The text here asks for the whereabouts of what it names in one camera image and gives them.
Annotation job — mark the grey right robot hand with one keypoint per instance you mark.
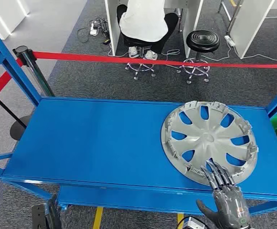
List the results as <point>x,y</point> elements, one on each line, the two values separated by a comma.
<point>229,205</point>

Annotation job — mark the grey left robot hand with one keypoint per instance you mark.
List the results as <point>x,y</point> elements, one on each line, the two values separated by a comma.
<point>50,218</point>

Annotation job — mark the grey plastic hubcap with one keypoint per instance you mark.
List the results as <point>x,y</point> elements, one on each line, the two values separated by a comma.
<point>207,139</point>

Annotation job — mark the blue metal shelf rack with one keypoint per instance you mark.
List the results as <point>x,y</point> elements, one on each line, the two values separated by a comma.
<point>93,142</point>

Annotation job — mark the yellow floor tape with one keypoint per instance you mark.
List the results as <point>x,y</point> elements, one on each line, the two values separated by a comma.
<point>98,218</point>

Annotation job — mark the white power strip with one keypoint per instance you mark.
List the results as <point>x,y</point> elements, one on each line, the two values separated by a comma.
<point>229,41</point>
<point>94,30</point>

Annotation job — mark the black round stool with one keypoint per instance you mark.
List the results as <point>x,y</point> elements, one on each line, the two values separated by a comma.
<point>141,66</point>
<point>203,41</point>

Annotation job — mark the white desk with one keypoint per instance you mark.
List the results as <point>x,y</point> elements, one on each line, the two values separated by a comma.
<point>248,28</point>
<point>110,28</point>

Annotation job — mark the person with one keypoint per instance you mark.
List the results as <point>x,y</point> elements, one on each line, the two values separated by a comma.
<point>143,22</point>

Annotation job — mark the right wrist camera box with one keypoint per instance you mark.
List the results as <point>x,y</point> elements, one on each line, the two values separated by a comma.
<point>193,222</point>

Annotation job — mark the black stanchion post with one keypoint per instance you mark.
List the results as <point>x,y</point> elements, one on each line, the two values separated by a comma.
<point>19,129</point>
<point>36,74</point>

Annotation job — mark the steel table frame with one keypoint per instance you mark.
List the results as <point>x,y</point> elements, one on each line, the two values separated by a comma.
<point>234,14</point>

